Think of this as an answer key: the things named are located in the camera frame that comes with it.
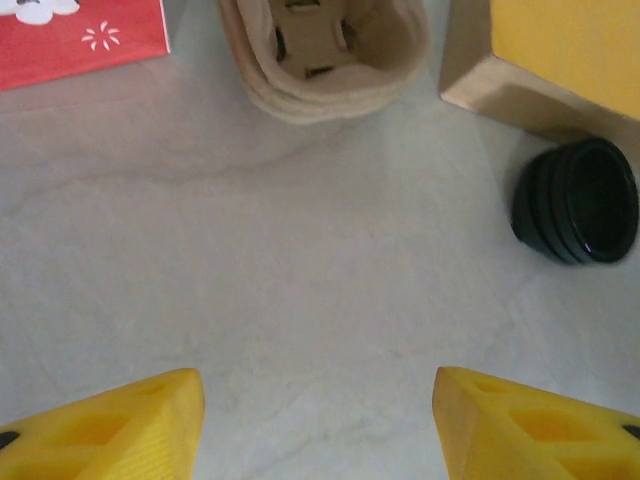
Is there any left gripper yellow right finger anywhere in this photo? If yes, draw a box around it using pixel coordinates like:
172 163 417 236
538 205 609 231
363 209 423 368
432 366 640 480

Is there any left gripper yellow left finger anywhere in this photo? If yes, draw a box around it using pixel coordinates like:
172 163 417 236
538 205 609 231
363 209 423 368
0 368 206 480

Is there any red paper takeout bag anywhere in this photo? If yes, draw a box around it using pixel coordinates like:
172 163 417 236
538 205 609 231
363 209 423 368
0 0 172 93

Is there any brown pulp cup carrier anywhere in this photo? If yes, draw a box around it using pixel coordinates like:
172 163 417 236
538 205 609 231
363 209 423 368
239 59 426 115
249 79 401 126
218 0 434 101

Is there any yellow-topped cardboard box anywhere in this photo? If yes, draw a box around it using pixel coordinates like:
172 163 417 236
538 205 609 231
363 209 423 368
438 0 640 147

